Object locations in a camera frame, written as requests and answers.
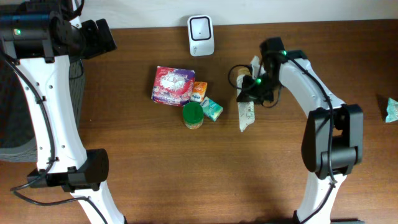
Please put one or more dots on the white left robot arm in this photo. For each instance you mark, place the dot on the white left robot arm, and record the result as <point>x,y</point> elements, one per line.
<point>39,41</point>

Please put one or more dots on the red purple snack pack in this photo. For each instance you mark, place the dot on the red purple snack pack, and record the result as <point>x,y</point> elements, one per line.
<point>173,86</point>

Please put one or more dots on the mint green wipes pack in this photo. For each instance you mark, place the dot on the mint green wipes pack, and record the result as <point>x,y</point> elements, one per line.
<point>392,111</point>

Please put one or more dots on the green lid jar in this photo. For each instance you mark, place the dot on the green lid jar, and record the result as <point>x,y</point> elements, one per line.
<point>193,115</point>

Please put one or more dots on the small orange box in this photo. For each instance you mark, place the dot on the small orange box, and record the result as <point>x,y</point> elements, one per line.
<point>198,92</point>

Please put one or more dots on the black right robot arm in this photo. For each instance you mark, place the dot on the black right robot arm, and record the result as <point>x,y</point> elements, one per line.
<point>333,139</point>

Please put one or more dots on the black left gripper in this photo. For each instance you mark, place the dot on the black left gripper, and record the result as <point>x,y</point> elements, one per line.
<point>97,44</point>

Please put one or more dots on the grey plastic basket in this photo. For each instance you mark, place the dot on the grey plastic basket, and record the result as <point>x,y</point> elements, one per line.
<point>17,134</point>

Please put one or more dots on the white barcode scanner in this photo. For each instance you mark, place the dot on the white barcode scanner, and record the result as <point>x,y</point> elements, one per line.
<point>201,35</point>

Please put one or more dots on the small green tissue pack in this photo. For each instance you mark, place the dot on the small green tissue pack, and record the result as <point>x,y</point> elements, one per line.
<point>211,109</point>

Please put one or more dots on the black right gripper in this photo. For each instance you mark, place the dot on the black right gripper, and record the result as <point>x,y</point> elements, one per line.
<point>250,94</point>

